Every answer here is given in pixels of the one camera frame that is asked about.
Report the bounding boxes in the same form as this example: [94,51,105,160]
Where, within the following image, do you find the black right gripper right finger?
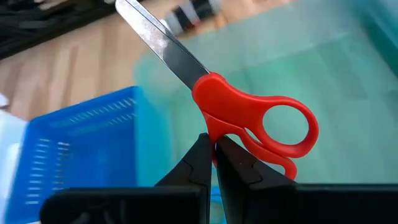
[216,136,398,224]

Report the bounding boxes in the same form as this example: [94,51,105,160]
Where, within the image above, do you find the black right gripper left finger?
[40,133,214,224]

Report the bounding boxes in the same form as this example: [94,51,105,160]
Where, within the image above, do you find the red-handled scissors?
[114,0,320,181]

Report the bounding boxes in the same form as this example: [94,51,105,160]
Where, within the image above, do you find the blue slotted plastic basket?
[4,86,174,224]

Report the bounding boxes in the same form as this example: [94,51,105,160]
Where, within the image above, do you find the teal translucent plastic bin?
[133,0,398,224]

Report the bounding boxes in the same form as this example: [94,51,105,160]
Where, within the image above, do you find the black and white striped tube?
[160,0,222,35]

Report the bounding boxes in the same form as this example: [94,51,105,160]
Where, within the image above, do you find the black table rim frame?
[0,0,118,60]

